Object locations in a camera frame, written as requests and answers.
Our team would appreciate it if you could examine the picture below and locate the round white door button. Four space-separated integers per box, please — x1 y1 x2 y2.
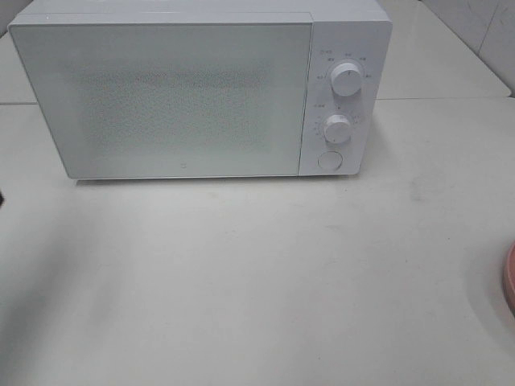
318 151 344 172

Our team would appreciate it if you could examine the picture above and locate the pink round plate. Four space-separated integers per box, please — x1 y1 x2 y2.
502 243 515 313

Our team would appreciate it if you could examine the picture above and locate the white microwave oven body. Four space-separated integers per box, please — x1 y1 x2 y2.
8 1 393 177

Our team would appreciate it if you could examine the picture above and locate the lower white timer knob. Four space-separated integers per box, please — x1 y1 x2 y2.
323 114 352 145

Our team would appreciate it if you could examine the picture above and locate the upper white power knob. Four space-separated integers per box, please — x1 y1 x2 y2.
330 60 363 97

